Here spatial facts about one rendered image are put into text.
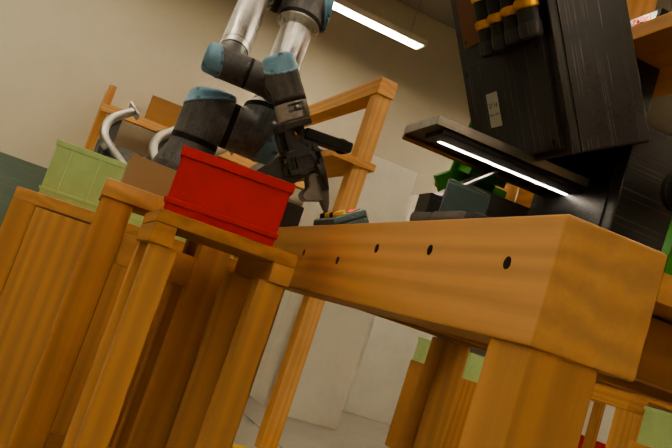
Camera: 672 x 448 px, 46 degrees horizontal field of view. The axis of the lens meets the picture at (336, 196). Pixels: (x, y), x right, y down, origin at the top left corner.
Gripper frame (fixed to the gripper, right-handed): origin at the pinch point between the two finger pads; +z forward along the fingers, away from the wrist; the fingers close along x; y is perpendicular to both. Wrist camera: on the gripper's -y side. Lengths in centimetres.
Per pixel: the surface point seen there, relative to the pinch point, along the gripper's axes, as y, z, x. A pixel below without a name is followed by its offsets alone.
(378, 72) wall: -325, -103, -712
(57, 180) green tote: 55, -25, -78
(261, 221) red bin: 22.0, -2.1, 30.5
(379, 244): 5.8, 6.6, 42.6
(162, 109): -56, -109, -645
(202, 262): 28.8, 5.0, -10.0
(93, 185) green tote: 45, -21, -77
